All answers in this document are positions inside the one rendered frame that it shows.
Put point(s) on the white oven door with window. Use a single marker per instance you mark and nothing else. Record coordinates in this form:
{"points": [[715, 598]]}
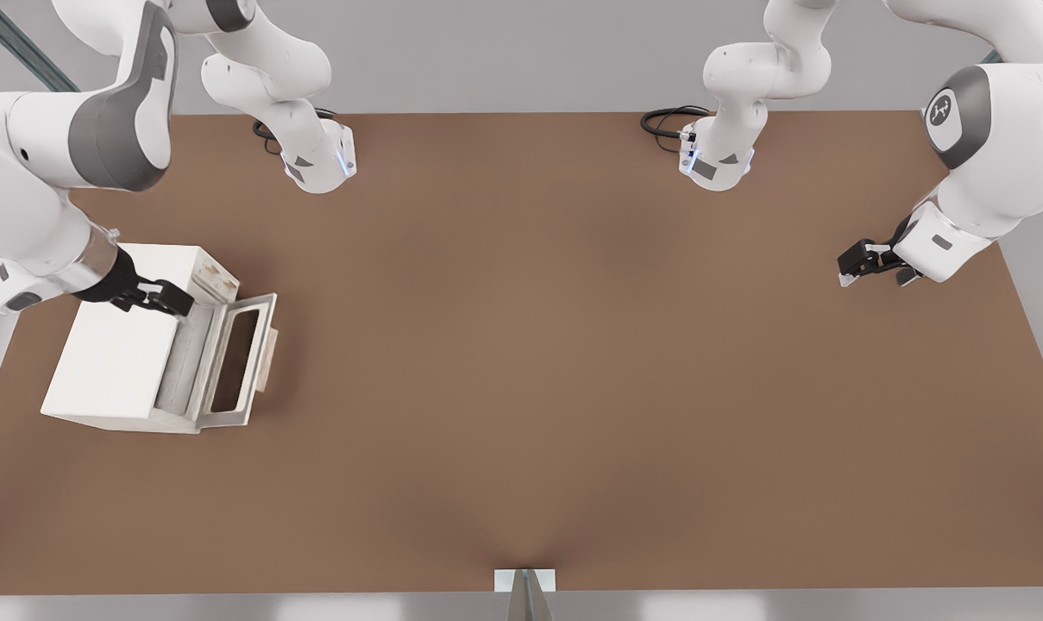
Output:
{"points": [[213, 362]]}

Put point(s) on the white oven body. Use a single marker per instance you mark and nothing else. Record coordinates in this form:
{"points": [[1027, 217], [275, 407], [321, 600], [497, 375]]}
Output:
{"points": [[111, 362]]}

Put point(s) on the silver frame post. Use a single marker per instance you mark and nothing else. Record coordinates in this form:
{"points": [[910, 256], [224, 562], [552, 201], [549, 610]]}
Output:
{"points": [[21, 43], [525, 595]]}

